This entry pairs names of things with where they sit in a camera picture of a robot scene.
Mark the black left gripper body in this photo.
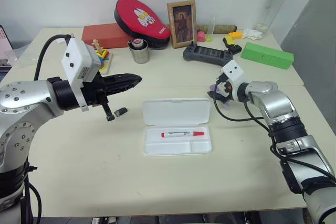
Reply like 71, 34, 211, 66
81, 72, 117, 122

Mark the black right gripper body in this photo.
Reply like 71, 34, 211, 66
216, 76, 238, 104

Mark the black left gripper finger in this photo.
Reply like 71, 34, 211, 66
104, 72, 143, 86
104, 82, 139, 97

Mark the translucent purple marker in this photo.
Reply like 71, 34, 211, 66
209, 82, 233, 111

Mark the white plastic pencil case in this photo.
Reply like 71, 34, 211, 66
142, 97, 213, 157

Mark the red marker with white barrel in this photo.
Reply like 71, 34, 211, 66
160, 130, 206, 139

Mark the stainless steel cup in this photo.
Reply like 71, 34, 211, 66
127, 38, 151, 65

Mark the black handheld remote controller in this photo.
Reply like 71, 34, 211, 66
182, 40, 235, 67

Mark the yellow and black hand tool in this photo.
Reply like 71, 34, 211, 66
222, 35, 243, 55

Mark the red brick block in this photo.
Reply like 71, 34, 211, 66
81, 23, 133, 49

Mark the green rectangular block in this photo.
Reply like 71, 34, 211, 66
240, 42, 295, 71

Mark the clear glass test tube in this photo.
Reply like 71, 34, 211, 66
208, 16, 218, 41

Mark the brown rolled tube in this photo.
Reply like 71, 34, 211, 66
196, 24, 237, 34

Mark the crumpled white tissue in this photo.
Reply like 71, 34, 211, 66
242, 28, 264, 41

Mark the red and black punch pad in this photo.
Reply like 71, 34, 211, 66
113, 0, 172, 50

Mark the wooden framed portrait picture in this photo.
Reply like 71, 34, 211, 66
166, 0, 198, 49

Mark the clear bottle with green lid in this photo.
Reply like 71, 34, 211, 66
255, 0, 296, 31

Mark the laptop computer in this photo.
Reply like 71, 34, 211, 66
0, 24, 14, 83

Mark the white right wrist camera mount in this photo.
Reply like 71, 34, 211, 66
218, 60, 249, 89

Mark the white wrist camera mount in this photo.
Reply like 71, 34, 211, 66
218, 60, 249, 89
61, 37, 102, 112

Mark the wooden colourful ring stacking toy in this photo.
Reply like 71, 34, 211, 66
91, 38, 114, 76

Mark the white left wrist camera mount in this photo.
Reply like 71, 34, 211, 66
61, 37, 102, 112

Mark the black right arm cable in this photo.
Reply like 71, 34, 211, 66
213, 91, 336, 195

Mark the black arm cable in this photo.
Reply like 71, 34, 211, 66
33, 34, 75, 82
213, 91, 336, 195

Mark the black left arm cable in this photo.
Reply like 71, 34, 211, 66
33, 34, 75, 82

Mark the black lower body cable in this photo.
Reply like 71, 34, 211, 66
23, 162, 43, 224

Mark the dark frame beneath table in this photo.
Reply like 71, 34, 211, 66
89, 202, 308, 224

